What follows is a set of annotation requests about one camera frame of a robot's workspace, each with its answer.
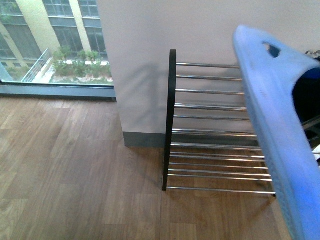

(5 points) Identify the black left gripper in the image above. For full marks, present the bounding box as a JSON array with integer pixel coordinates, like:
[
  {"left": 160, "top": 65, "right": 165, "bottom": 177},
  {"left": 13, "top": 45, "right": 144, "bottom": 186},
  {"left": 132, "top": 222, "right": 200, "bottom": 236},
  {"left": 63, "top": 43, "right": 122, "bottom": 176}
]
[{"left": 292, "top": 67, "right": 320, "bottom": 150}]

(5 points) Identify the light blue slipper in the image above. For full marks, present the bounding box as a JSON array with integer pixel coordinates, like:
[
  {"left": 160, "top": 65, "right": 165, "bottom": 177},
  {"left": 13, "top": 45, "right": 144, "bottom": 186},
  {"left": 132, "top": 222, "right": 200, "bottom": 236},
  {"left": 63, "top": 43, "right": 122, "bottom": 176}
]
[{"left": 233, "top": 25, "right": 320, "bottom": 240}]

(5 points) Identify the black metal shoe rack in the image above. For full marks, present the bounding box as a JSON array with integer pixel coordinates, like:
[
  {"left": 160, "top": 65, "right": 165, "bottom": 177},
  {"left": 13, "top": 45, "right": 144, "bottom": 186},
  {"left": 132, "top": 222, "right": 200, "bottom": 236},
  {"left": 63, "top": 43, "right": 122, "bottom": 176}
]
[{"left": 162, "top": 49, "right": 275, "bottom": 196}]

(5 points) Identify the dark window frame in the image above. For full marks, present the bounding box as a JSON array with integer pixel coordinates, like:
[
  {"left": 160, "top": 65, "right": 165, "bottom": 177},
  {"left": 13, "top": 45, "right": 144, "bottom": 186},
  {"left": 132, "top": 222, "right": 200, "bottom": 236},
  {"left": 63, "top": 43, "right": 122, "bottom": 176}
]
[{"left": 0, "top": 62, "right": 118, "bottom": 103}]

